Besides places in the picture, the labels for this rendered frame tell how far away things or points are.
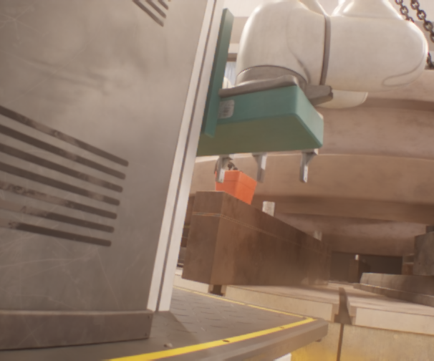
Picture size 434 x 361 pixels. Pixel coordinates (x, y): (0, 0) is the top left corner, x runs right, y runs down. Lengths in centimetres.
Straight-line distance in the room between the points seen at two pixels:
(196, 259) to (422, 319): 88
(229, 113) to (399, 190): 151
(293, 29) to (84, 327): 61
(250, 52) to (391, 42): 27
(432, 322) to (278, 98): 107
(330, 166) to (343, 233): 456
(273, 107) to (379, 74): 24
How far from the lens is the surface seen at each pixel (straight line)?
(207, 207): 133
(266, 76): 62
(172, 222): 52
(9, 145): 26
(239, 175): 145
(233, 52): 625
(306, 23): 70
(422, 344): 144
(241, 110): 60
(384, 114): 231
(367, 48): 69
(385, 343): 140
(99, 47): 32
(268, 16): 71
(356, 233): 649
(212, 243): 129
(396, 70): 71
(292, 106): 56
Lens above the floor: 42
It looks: 15 degrees up
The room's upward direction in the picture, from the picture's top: 9 degrees clockwise
